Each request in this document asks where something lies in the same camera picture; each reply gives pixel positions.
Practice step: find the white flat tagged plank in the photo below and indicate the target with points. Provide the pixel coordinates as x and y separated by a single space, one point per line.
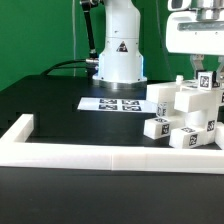
116 105

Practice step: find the white tagged cube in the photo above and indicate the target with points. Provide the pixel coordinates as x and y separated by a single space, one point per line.
161 109
205 80

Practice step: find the white chair back part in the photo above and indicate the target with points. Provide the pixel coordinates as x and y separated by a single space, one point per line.
186 97

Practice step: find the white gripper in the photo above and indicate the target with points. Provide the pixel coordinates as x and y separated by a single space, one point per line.
197 27

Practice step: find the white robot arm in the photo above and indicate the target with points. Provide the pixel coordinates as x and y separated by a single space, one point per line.
120 63

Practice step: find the white tagged block front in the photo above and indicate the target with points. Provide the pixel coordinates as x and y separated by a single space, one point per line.
156 128

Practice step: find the white U-shaped border frame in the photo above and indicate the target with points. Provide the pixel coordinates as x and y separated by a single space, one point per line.
16 151

